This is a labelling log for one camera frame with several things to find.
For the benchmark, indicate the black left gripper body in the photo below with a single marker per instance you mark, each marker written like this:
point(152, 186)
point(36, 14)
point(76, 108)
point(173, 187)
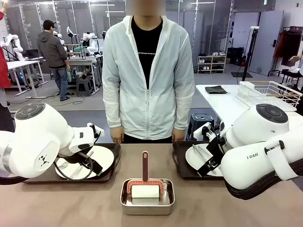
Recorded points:
point(88, 159)

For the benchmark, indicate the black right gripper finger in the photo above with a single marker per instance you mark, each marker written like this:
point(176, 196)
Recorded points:
point(205, 166)
point(213, 168)

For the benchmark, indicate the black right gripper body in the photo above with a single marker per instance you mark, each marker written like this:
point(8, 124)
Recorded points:
point(215, 149)

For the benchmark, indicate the white round plate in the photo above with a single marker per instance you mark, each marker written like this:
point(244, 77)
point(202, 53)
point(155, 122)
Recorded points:
point(193, 158)
point(104, 156)

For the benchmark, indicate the silver knife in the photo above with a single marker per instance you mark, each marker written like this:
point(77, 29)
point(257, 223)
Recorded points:
point(197, 151)
point(90, 154)

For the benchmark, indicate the dark brown serving tray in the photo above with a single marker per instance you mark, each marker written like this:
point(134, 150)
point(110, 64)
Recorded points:
point(180, 165)
point(116, 151)

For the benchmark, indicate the red lint roller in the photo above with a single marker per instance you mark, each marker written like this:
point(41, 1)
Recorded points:
point(144, 191)

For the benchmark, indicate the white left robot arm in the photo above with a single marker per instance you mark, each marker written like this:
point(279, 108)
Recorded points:
point(35, 132)

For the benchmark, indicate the person's left forearm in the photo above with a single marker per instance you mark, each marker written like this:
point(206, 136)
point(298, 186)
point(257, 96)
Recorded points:
point(184, 111)

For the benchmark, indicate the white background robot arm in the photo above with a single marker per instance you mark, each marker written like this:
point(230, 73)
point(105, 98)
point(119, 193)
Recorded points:
point(92, 47)
point(59, 35)
point(17, 47)

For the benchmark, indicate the person's right forearm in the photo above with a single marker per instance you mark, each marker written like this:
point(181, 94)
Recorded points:
point(113, 113)

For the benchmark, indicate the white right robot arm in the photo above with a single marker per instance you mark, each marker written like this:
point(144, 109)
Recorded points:
point(251, 142)

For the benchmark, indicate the person's right hand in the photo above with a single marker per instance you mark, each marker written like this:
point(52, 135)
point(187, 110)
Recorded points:
point(117, 136)

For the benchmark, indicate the person's left hand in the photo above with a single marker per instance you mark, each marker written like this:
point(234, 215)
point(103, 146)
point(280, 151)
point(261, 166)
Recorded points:
point(178, 136)

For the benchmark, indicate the dark blue plastic stool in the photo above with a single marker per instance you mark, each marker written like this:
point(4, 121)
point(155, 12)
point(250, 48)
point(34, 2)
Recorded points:
point(201, 120)

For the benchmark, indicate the white side table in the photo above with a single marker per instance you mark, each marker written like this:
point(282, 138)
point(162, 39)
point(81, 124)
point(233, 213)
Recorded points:
point(220, 104)

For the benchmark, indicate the dark folded cloth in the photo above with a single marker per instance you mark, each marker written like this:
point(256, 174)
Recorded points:
point(216, 90)

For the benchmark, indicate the steel rectangular tray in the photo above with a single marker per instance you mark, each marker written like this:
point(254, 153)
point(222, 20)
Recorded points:
point(146, 209)

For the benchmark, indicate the clear plastic cutlery holder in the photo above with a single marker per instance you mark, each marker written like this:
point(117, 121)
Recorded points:
point(246, 88)

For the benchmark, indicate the grey plastic stool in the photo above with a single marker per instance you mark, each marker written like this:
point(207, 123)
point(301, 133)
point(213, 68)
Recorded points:
point(84, 86)

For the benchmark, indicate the white shoe rack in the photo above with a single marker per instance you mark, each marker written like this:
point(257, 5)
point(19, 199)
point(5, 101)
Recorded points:
point(211, 62)

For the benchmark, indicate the person in white jacket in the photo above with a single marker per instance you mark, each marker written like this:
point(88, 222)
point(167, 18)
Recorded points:
point(146, 94)

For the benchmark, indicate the black equipment case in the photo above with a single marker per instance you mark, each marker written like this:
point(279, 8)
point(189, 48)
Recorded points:
point(235, 56)

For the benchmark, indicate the white office desk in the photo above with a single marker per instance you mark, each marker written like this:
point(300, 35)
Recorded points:
point(23, 63)

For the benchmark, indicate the person in grey hoodie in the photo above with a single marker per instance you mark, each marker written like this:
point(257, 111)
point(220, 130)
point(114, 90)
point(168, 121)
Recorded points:
point(50, 47)

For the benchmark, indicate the black monitor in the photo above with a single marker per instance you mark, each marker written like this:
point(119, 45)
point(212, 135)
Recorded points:
point(32, 53)

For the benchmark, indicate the person in red jacket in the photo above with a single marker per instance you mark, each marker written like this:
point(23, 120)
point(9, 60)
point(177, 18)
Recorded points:
point(3, 68)

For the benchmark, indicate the clothes rack with garments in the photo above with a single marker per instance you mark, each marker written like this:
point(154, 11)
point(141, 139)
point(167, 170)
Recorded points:
point(292, 47)

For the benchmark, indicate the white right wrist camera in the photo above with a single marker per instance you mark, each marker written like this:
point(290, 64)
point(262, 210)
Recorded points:
point(200, 132)

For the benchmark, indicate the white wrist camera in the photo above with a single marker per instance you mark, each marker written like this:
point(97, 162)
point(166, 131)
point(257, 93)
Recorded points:
point(200, 132)
point(99, 130)

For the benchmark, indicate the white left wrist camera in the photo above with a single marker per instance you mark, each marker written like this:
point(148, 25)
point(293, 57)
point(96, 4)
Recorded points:
point(99, 130)

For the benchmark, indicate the metal frame workbench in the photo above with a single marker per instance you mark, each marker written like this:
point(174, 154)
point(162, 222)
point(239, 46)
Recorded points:
point(80, 62)

